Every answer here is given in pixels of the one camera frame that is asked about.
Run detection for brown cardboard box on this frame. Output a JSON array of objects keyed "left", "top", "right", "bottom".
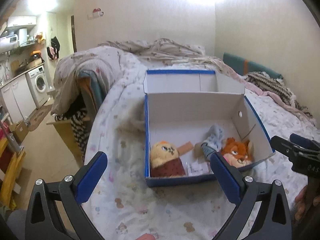
[{"left": 9, "top": 120, "right": 29, "bottom": 144}]

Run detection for blue and white cardboard box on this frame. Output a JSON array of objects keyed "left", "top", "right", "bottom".
[{"left": 143, "top": 69, "right": 275, "bottom": 187}]

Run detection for white kitchen cabinet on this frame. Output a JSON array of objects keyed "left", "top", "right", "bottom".
[{"left": 1, "top": 74, "right": 36, "bottom": 123}]

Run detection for yellow bear plush toy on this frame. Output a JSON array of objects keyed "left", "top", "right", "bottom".
[{"left": 150, "top": 141, "right": 185, "bottom": 178}]

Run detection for yellow wooden chair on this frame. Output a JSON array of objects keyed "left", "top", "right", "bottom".
[{"left": 1, "top": 137, "right": 26, "bottom": 207}]

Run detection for striped knitted blanket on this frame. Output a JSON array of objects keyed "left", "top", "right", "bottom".
[{"left": 245, "top": 72, "right": 313, "bottom": 118}]

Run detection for white floral bed quilt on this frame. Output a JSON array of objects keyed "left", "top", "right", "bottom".
[{"left": 83, "top": 46, "right": 319, "bottom": 239}]

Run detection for orange fox plush toy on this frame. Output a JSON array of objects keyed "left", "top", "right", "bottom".
[{"left": 221, "top": 138, "right": 254, "bottom": 168}]

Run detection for beige crumpled blanket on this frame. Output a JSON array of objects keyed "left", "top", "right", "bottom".
[{"left": 51, "top": 38, "right": 226, "bottom": 116}]

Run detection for white washing machine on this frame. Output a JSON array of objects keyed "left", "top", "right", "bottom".
[{"left": 25, "top": 64, "right": 49, "bottom": 109}]

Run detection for teal cushion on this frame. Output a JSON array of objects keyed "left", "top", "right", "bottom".
[{"left": 223, "top": 52, "right": 283, "bottom": 79}]

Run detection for light blue fluffy sock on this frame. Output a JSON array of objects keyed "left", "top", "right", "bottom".
[{"left": 201, "top": 124, "right": 225, "bottom": 161}]

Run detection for person's right hand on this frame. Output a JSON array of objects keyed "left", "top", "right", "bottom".
[{"left": 295, "top": 185, "right": 308, "bottom": 220}]

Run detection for pink round plush toy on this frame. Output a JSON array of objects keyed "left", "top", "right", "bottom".
[{"left": 223, "top": 153, "right": 237, "bottom": 167}]

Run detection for red wall decoration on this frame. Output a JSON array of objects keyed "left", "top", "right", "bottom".
[{"left": 87, "top": 8, "right": 104, "bottom": 20}]

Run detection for white paper tag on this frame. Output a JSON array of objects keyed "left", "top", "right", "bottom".
[{"left": 187, "top": 163, "right": 209, "bottom": 177}]

